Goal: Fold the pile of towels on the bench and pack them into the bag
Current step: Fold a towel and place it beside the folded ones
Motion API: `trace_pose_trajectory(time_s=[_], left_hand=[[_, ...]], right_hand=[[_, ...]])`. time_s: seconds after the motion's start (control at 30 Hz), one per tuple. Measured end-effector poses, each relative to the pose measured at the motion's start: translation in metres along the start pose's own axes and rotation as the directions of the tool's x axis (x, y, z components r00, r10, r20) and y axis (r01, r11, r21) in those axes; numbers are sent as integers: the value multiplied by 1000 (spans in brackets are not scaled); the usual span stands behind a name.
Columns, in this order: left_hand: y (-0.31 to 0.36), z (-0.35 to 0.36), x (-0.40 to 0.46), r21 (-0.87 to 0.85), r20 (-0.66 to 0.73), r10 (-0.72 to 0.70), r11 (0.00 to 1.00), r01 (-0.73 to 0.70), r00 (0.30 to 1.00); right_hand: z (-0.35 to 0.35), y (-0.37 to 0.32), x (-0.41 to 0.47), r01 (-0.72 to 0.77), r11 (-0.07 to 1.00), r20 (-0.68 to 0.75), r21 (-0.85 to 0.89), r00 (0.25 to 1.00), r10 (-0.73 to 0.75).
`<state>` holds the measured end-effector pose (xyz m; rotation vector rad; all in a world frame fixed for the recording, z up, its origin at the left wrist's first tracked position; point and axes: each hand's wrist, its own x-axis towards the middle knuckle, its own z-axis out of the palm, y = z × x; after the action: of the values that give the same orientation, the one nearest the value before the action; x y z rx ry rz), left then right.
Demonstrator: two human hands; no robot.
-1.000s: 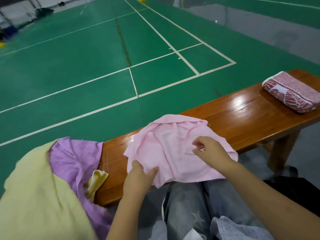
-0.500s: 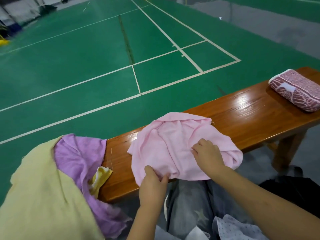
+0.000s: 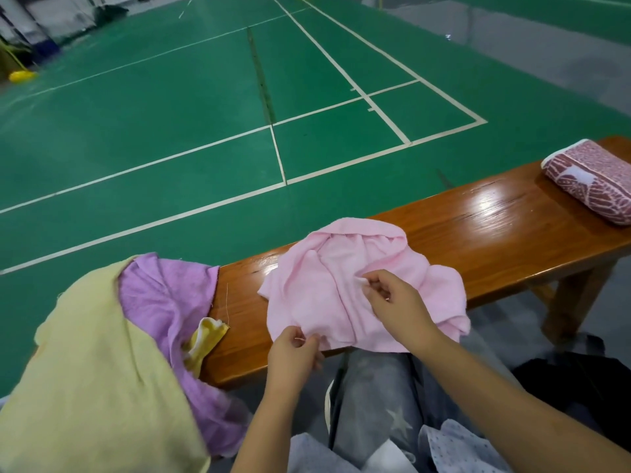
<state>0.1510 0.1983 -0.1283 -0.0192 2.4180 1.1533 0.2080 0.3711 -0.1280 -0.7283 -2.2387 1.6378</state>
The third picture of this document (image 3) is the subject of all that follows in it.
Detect red patterned towel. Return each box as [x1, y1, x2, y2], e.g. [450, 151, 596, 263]
[540, 139, 631, 227]

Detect light pink towel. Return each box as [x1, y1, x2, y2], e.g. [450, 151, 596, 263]
[257, 217, 473, 353]

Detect person's right hand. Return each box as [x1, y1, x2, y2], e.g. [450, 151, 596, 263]
[356, 269, 447, 355]

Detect person's grey trousers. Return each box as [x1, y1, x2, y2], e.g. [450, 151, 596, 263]
[323, 342, 516, 473]

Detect purple towel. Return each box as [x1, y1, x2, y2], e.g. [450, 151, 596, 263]
[117, 253, 252, 459]

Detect brown wooden bench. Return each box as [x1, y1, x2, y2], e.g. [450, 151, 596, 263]
[201, 135, 631, 389]

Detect person's left hand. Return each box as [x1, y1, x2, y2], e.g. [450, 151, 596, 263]
[263, 325, 325, 402]

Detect person's right forearm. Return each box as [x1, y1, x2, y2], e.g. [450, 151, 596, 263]
[418, 328, 631, 473]

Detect pale yellow towel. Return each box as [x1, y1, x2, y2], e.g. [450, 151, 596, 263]
[0, 257, 214, 473]

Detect yellow white striped cloth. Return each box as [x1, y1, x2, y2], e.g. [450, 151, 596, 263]
[181, 316, 231, 379]

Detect person's left forearm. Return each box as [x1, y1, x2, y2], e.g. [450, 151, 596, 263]
[231, 382, 319, 473]

